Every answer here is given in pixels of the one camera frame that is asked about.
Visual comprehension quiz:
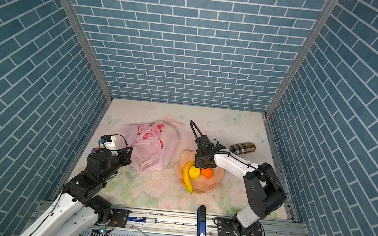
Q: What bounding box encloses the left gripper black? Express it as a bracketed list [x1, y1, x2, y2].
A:
[97, 142, 135, 187]

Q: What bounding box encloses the orange toy fruit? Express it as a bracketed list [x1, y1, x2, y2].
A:
[200, 168, 213, 180]

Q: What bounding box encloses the yellow toy fruit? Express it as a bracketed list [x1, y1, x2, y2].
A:
[188, 165, 201, 180]

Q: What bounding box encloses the yellow green toy mango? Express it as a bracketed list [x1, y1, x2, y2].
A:
[182, 161, 195, 194]

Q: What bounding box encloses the pink plastic bag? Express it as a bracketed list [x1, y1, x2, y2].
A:
[124, 121, 178, 173]

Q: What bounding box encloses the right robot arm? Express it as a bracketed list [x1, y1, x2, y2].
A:
[195, 135, 286, 236]

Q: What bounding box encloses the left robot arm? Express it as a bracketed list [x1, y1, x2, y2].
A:
[19, 146, 133, 236]

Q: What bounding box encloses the plaid glasses case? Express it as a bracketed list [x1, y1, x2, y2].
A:
[229, 142, 256, 155]

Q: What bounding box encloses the blue stapler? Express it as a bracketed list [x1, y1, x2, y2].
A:
[197, 205, 207, 236]

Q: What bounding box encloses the blue marker pen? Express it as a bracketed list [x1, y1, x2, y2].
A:
[127, 216, 157, 224]

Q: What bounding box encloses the left circuit board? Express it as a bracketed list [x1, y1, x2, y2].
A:
[87, 229, 110, 236]

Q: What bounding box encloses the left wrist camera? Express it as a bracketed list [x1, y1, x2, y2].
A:
[99, 135, 117, 151]

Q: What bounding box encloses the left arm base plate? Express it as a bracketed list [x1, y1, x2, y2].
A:
[107, 208, 131, 228]

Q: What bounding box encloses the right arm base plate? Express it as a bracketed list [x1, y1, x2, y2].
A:
[213, 217, 263, 236]

